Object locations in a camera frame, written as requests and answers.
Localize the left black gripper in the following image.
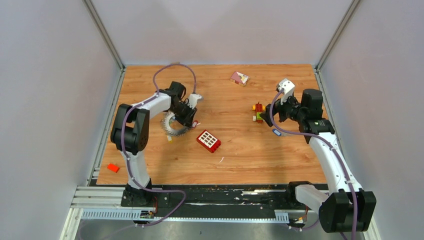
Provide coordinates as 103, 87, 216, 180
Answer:
170, 102, 199, 131

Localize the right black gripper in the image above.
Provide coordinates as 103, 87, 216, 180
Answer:
259, 90, 305, 127

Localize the large metal keyring with rings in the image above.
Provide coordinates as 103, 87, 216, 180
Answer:
160, 111, 200, 143

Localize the key with blue tag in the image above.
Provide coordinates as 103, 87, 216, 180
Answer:
272, 128, 282, 137

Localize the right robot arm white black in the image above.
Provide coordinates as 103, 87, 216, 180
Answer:
261, 87, 377, 239

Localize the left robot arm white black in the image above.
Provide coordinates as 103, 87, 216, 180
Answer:
110, 81, 203, 207

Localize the toy brick car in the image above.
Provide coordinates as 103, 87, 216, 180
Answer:
252, 102, 266, 123

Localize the red window toy brick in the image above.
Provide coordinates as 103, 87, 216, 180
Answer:
196, 129, 222, 153

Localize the playing card box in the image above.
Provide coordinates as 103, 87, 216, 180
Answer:
230, 71, 250, 87

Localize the small orange brick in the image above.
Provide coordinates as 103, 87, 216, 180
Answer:
106, 163, 120, 173

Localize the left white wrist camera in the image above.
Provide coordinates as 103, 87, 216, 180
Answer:
187, 93, 204, 109

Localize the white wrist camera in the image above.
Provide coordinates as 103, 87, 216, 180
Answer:
276, 78, 295, 105
187, 93, 204, 109

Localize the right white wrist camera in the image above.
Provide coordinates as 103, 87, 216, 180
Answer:
276, 78, 295, 105

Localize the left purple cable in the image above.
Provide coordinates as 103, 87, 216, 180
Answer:
119, 63, 198, 229

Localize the purple cable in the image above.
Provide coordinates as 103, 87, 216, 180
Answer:
268, 89, 359, 240
119, 63, 198, 229

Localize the right aluminium frame post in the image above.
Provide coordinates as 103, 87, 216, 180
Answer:
315, 0, 362, 71

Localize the aluminium frame post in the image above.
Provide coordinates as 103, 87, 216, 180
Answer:
315, 0, 362, 71
82, 0, 125, 72

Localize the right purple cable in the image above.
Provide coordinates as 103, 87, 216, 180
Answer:
268, 89, 359, 240

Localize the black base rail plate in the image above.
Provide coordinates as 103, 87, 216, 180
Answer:
120, 184, 313, 220

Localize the left aluminium frame post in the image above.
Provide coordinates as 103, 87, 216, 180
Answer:
82, 0, 125, 72

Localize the white slotted cable duct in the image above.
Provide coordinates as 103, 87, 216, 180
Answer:
81, 208, 290, 224

